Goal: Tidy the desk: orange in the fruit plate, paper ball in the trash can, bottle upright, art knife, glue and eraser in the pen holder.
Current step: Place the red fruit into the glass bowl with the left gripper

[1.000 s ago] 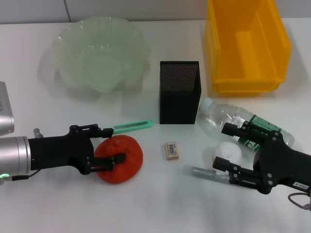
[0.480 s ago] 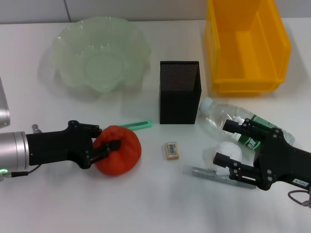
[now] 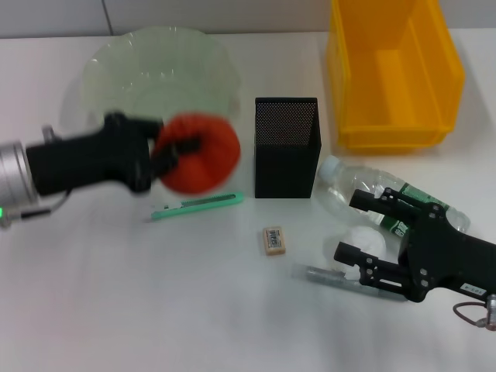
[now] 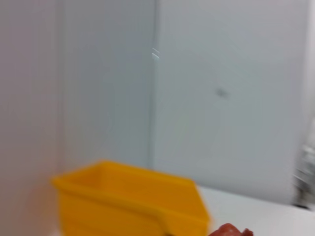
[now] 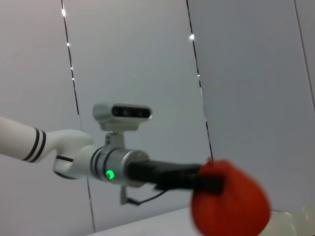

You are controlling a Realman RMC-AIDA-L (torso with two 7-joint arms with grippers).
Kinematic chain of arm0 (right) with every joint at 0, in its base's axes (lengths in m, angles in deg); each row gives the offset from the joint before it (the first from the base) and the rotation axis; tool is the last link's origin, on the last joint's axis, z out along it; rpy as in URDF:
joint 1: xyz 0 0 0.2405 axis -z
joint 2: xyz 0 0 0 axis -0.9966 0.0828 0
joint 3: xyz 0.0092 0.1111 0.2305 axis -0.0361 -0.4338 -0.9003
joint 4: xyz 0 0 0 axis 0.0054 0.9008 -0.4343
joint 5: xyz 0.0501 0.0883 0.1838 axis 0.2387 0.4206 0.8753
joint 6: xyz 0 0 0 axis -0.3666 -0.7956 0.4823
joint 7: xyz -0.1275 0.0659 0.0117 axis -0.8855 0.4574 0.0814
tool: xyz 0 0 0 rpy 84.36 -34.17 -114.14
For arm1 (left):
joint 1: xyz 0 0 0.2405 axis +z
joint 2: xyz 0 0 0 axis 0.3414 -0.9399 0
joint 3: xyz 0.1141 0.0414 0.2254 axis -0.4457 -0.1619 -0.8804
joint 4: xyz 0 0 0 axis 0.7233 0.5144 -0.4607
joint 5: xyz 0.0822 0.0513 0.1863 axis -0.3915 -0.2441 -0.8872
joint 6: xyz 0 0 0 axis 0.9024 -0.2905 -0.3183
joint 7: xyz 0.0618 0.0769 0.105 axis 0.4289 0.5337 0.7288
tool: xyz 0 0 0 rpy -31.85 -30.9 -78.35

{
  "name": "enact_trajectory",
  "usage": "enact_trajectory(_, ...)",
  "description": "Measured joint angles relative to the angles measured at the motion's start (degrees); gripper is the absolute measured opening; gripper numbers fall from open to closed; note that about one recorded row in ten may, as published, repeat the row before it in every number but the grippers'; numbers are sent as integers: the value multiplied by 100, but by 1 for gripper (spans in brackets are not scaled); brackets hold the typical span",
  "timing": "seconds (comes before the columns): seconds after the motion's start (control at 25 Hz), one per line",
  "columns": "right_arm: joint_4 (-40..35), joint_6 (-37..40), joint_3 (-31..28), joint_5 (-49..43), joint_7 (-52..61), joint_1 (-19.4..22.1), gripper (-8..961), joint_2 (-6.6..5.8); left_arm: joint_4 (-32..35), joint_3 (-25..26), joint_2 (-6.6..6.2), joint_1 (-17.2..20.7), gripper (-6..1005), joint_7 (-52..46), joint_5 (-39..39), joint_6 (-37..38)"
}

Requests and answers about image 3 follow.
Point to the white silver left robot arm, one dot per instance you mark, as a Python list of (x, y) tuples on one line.
[(11, 174)]

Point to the wavy green glass fruit plate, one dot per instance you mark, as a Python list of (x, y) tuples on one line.
[(155, 69)]

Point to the white paper ball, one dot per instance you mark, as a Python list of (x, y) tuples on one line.
[(364, 240)]

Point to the red object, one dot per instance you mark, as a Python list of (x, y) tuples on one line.
[(209, 170)]

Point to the green utility knife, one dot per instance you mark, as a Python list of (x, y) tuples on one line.
[(201, 202)]

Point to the grey marker pen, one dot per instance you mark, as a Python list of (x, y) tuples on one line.
[(317, 274)]

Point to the clear water bottle green label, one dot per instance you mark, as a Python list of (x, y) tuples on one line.
[(341, 190)]

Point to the black mesh pen holder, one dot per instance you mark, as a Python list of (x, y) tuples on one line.
[(286, 155)]

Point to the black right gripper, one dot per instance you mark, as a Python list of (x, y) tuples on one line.
[(445, 255)]

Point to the beige eraser with label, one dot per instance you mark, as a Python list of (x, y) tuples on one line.
[(274, 241)]

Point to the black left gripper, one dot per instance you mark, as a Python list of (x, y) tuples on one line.
[(89, 155)]

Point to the yellow plastic bin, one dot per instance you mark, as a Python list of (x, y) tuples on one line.
[(387, 77)]

